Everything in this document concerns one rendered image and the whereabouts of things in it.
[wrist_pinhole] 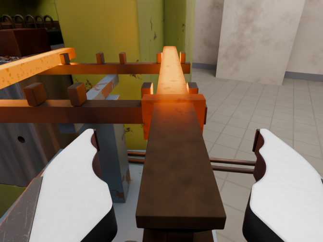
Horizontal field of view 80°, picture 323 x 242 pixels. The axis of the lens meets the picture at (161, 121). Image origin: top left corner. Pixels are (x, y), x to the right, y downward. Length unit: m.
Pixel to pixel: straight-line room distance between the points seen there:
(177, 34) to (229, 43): 2.72
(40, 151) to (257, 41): 3.39
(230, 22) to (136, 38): 3.14
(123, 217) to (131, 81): 0.42
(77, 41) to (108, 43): 0.11
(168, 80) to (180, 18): 0.85
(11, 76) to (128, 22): 0.38
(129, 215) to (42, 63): 0.32
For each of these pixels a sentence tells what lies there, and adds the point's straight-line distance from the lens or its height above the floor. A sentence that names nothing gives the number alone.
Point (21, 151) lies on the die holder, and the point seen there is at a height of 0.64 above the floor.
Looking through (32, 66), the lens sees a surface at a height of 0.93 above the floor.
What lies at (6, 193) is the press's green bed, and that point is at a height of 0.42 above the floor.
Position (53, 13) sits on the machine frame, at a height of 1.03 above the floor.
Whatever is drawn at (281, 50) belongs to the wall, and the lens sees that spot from 3.64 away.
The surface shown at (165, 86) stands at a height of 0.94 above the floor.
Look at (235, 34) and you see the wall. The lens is 3.69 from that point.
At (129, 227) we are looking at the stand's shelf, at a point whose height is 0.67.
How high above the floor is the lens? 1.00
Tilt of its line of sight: 28 degrees down
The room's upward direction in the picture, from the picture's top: 1 degrees counter-clockwise
